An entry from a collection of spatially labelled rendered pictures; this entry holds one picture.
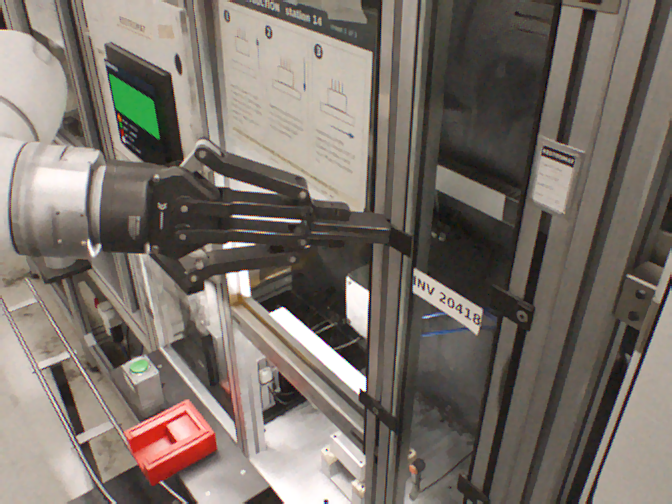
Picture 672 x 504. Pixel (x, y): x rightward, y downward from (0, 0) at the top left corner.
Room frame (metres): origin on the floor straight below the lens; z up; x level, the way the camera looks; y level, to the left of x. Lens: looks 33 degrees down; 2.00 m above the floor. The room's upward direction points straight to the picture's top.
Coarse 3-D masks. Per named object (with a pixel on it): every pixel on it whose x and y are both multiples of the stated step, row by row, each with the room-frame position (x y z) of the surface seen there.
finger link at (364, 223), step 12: (360, 216) 0.46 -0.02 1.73; (372, 216) 0.47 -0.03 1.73; (384, 216) 0.47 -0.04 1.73; (312, 228) 0.44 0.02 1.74; (324, 228) 0.44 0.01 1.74; (336, 228) 0.44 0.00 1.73; (348, 228) 0.44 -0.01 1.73; (360, 228) 0.44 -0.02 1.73; (372, 228) 0.45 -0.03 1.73; (384, 228) 0.45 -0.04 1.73
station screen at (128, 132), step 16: (112, 64) 1.04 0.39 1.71; (128, 80) 0.99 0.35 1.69; (112, 96) 1.06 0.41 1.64; (128, 128) 1.02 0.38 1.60; (144, 128) 0.96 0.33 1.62; (128, 144) 1.04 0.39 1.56; (144, 144) 0.97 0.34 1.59; (160, 144) 0.91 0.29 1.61; (144, 160) 0.98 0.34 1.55; (160, 160) 0.92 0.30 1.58
